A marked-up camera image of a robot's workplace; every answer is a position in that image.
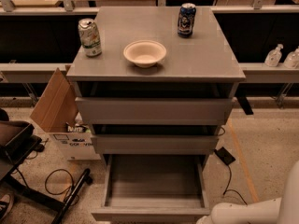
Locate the grey bottom drawer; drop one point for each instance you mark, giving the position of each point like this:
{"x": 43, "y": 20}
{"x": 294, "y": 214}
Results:
{"x": 153, "y": 188}

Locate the grey drawer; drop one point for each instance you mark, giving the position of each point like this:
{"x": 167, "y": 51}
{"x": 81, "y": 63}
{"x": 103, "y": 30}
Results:
{"x": 154, "y": 144}
{"x": 154, "y": 111}
{"x": 153, "y": 188}

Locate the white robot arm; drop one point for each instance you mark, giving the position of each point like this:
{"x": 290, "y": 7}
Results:
{"x": 284, "y": 210}

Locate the grey drawer cabinet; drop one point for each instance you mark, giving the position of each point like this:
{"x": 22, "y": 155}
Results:
{"x": 202, "y": 66}

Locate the grey top drawer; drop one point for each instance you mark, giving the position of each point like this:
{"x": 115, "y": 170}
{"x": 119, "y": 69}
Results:
{"x": 154, "y": 111}

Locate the grey middle drawer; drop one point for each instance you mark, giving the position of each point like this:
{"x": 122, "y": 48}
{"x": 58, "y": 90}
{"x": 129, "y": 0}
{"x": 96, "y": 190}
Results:
{"x": 154, "y": 144}

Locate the white paper bowl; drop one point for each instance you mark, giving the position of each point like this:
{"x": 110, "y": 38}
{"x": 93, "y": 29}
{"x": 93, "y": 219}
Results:
{"x": 144, "y": 53}

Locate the black power adapter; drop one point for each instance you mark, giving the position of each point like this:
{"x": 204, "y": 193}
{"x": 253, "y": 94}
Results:
{"x": 224, "y": 155}

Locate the open cardboard box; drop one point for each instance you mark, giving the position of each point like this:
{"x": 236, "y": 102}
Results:
{"x": 56, "y": 114}

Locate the green white soda can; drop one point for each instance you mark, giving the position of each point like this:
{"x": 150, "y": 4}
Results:
{"x": 89, "y": 37}

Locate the blue soda can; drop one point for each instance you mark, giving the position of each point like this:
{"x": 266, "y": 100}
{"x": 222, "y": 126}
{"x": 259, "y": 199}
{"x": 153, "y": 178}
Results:
{"x": 186, "y": 19}

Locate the black tray on stand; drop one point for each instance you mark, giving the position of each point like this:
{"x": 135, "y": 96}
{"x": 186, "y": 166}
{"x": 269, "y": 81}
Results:
{"x": 12, "y": 134}

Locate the right hand sanitizer bottle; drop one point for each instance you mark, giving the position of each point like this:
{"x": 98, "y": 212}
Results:
{"x": 292, "y": 59}

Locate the shoe at bottom left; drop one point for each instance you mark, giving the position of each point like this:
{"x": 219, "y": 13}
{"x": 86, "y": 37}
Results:
{"x": 6, "y": 203}

